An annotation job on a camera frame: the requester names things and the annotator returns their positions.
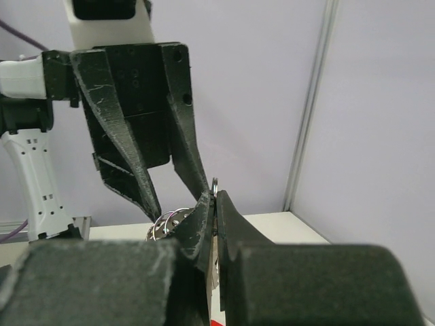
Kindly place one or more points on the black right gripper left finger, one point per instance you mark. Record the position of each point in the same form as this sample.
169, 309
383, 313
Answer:
115, 282

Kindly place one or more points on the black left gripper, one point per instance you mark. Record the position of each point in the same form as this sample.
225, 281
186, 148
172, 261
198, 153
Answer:
138, 103

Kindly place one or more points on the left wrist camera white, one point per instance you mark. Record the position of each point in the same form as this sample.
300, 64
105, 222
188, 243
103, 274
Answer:
108, 23

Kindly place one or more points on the left aluminium frame post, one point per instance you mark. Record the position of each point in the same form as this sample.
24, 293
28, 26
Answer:
321, 51

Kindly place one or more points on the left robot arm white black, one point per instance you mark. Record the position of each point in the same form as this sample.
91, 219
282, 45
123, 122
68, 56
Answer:
26, 118

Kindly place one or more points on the large grey keyring yellow handle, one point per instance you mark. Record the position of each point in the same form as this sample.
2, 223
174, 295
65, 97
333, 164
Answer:
176, 224

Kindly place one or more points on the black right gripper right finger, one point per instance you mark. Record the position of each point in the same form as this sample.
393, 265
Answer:
263, 283

